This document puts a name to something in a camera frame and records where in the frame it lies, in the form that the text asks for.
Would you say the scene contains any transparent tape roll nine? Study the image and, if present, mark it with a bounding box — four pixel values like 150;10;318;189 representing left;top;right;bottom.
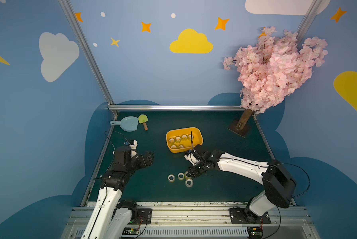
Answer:
185;179;193;188

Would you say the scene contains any transparent tape roll seven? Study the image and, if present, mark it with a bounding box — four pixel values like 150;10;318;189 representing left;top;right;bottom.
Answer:
178;172;185;180

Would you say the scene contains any transparent tape roll eight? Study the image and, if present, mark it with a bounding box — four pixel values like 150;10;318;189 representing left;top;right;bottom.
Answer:
168;174;176;183

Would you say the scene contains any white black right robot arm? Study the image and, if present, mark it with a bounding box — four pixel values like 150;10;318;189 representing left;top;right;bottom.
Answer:
184;149;297;223

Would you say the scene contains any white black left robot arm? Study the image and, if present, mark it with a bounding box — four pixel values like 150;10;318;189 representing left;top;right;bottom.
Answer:
81;148;154;239

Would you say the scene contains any yellow plastic storage box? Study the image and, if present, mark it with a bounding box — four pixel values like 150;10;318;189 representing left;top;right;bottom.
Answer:
166;127;204;153

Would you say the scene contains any light blue toy pan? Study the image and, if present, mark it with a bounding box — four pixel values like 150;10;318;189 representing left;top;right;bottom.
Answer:
109;116;139;132

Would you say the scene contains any green toy spatula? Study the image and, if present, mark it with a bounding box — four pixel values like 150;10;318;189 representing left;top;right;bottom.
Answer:
138;114;148;131

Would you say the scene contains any left green circuit board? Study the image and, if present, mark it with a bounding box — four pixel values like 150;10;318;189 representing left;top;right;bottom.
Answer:
122;228;140;236

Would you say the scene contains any green circuit board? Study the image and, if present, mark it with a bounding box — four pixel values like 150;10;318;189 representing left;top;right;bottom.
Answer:
122;228;140;236
247;227;263;239

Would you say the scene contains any right green circuit board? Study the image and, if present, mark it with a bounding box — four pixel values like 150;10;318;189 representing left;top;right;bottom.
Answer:
247;227;263;239

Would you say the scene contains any pink artificial blossom tree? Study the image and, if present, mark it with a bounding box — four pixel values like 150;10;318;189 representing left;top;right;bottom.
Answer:
223;26;328;136

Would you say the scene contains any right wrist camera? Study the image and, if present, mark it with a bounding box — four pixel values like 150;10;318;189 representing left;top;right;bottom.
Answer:
184;144;211;166

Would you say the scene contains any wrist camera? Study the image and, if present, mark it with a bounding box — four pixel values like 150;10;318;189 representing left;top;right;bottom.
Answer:
184;144;211;166
128;139;138;158

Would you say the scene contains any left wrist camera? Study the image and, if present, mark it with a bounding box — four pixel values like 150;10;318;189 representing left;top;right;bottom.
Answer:
128;139;138;158

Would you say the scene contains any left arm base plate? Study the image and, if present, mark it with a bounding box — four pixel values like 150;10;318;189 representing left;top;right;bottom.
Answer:
128;208;153;225

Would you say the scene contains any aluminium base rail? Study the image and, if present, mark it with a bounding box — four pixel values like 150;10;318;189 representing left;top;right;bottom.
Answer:
60;201;321;239

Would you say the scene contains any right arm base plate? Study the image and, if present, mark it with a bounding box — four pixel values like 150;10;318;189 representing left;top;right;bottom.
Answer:
229;207;271;225

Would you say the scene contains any aluminium frame back bar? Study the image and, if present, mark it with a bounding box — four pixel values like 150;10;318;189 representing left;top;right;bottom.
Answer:
108;105;244;112

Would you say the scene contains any aluminium frame right post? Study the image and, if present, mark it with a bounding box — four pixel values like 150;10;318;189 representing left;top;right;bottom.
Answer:
297;0;323;41

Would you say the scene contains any aluminium frame post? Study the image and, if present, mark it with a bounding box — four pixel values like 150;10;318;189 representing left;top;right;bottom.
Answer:
59;0;118;119
297;0;323;41

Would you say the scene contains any aluminium frame left post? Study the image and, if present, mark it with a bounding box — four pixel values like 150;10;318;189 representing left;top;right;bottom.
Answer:
59;0;118;119

